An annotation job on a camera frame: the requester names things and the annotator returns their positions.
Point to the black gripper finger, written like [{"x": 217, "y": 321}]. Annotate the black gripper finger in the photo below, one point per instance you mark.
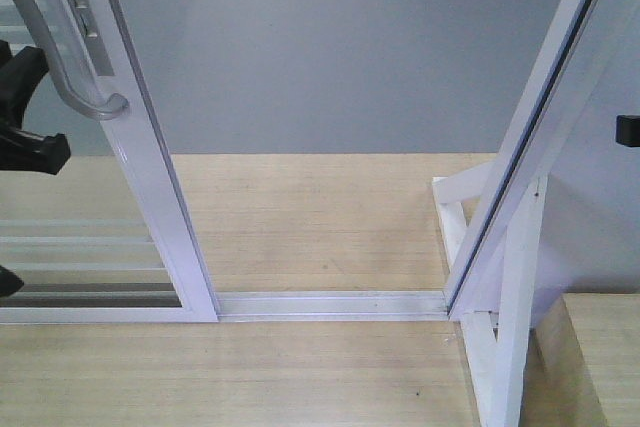
[{"x": 627, "y": 131}]

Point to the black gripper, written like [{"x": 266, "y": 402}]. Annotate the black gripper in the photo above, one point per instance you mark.
[{"x": 22, "y": 150}]

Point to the grey door pull handle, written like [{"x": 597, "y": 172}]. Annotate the grey door pull handle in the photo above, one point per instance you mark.
[{"x": 52, "y": 27}]

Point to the white framed sliding glass door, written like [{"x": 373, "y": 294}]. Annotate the white framed sliding glass door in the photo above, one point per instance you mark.
[{"x": 109, "y": 238}]

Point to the door lock plate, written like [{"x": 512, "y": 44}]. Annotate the door lock plate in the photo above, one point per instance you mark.
[{"x": 91, "y": 36}]

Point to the aluminium bottom door track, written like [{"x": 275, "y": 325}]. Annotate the aluminium bottom door track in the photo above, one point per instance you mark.
[{"x": 363, "y": 306}]

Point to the light wooden box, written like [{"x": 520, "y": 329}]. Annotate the light wooden box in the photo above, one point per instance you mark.
[{"x": 583, "y": 361}]

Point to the white wooden support brace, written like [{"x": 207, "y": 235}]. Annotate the white wooden support brace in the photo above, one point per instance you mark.
[{"x": 496, "y": 315}]

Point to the light wooden base platform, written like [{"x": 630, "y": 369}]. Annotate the light wooden base platform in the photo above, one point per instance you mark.
[{"x": 270, "y": 222}]

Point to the white door frame post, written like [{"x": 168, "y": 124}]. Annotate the white door frame post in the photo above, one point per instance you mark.
[{"x": 580, "y": 43}]

